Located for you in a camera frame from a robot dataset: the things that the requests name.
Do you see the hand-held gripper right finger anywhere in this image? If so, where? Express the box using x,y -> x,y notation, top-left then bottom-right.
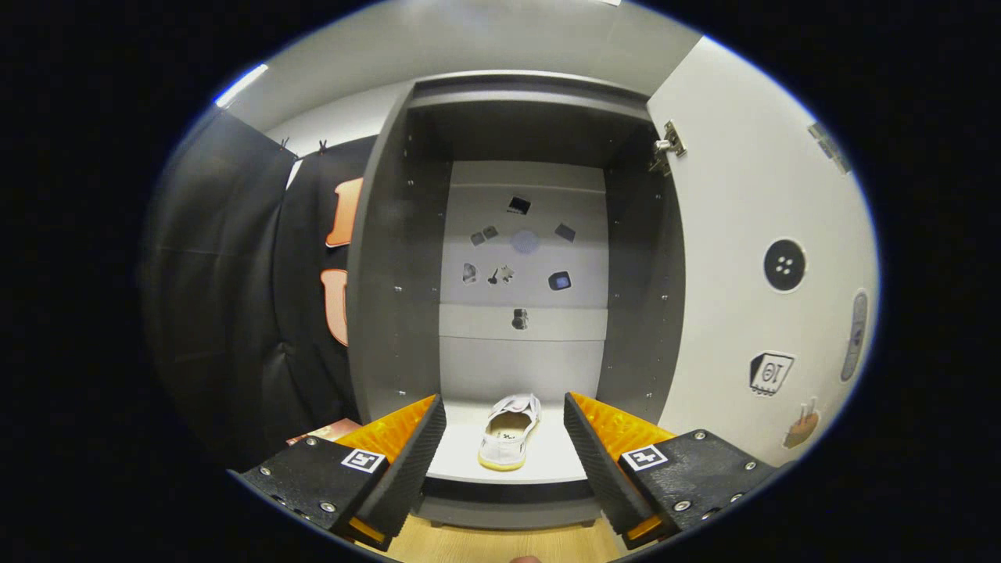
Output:
563,391 -> 783,548

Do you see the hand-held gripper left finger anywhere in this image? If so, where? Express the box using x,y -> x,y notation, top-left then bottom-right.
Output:
235,393 -> 447,552

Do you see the white canvas shoe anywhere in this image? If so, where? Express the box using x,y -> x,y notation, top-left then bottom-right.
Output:
478,393 -> 542,472

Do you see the dark grey shoe cabinet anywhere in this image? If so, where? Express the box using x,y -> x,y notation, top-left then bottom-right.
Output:
346,70 -> 687,529

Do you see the metal door hinge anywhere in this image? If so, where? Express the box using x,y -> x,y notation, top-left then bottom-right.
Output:
648,120 -> 687,177

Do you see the brown cover book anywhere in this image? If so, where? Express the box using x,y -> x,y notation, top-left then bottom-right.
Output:
286,418 -> 362,448

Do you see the black backdrop cloth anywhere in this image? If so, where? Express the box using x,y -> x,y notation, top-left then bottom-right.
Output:
141,106 -> 380,470

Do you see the narrow ceiling light strip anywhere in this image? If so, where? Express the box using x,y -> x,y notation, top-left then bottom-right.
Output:
213,63 -> 269,108

